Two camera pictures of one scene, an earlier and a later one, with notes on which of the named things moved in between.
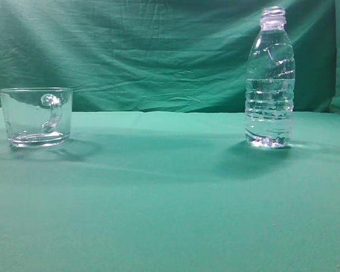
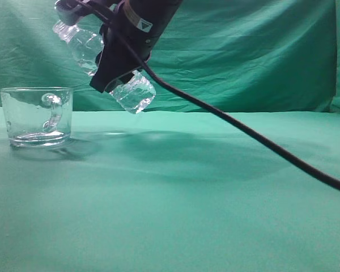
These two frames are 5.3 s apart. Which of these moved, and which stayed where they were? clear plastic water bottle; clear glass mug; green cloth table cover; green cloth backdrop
Moved: clear plastic water bottle
Stayed: green cloth backdrop; clear glass mug; green cloth table cover
